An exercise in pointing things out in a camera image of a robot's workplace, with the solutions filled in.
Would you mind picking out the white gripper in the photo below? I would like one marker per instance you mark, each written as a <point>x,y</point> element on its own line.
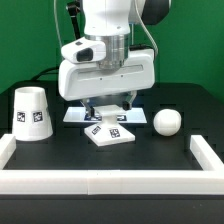
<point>81,81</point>

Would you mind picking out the white lamp base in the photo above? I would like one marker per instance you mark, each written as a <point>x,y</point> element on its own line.
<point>108,131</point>

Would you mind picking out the white lamp bulb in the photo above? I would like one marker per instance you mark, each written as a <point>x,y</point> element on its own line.
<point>167,122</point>

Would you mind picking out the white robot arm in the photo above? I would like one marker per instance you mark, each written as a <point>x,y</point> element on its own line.
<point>103,62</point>

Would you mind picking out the white lamp shade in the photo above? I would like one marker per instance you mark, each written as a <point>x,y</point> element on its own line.
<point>31,119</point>

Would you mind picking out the white marker sheet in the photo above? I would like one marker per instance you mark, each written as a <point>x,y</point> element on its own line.
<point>79,115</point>

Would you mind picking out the white U-shaped fence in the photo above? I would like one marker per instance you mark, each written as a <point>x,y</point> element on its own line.
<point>209,180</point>

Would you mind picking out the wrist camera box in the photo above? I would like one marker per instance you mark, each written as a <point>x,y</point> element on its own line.
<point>84,50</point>

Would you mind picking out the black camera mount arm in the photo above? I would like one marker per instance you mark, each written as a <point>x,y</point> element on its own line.
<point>73,9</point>

